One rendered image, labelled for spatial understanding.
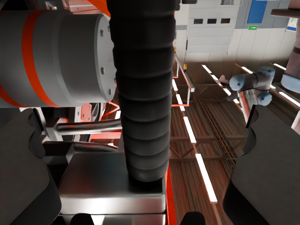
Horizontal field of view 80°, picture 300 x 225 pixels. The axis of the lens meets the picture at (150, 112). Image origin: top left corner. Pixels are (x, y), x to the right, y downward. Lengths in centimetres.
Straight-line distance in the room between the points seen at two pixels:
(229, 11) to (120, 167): 1422
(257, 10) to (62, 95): 1497
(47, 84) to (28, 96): 4
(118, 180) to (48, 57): 16
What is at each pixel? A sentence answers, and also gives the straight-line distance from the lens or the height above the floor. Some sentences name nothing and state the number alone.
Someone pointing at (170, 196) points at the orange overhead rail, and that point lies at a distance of 318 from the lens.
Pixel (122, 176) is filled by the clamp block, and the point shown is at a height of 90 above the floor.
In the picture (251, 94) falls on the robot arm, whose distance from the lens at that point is 97.
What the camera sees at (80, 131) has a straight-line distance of 40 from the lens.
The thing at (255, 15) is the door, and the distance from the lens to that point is 1509.
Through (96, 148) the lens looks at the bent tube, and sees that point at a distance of 33.
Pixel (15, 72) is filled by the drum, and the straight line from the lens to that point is 27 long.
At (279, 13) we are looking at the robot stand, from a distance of 77.
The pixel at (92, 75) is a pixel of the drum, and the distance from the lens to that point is 24.
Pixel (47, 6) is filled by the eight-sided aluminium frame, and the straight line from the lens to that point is 57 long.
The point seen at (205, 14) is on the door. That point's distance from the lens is 1382.
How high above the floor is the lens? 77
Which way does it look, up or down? 31 degrees up
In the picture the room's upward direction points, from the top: 179 degrees clockwise
